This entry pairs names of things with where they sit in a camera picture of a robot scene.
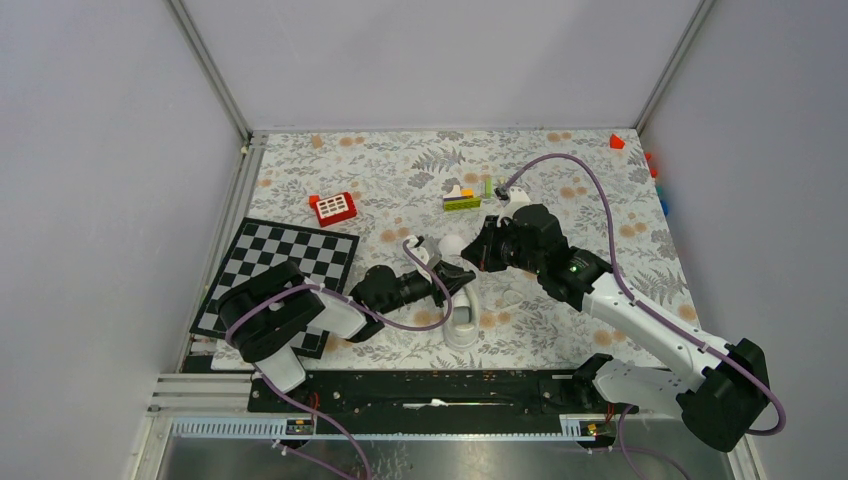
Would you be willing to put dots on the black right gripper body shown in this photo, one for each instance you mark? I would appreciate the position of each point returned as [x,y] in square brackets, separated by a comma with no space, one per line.
[502,248]

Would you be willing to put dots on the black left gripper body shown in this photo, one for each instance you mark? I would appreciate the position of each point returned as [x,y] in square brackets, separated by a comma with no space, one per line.
[438,292]

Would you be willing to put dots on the white sneaker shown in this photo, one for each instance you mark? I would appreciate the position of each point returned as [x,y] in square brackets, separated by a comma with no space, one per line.
[462,329]

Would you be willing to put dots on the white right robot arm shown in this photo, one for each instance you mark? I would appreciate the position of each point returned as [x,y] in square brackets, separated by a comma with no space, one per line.
[716,388]

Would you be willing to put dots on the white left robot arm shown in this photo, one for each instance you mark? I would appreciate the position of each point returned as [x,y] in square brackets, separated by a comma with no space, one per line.
[264,315]

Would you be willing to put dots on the green toy brick stack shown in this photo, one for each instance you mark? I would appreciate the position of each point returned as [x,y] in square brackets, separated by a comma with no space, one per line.
[460,199]

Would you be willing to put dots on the floral patterned table mat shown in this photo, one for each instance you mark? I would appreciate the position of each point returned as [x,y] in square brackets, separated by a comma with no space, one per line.
[604,199]

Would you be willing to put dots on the black white chessboard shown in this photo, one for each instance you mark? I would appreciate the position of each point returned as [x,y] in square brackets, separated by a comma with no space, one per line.
[322,255]

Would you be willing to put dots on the red triangular block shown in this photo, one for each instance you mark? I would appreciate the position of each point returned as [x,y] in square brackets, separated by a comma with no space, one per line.
[615,142]

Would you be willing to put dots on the red white grid toy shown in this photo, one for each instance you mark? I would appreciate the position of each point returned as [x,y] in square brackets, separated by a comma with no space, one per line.
[333,209]

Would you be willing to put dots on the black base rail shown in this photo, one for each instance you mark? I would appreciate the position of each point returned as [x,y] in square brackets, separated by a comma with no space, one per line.
[392,395]

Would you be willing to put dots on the grey slotted cable duct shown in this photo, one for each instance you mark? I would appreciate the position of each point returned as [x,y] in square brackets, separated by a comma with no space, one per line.
[558,427]

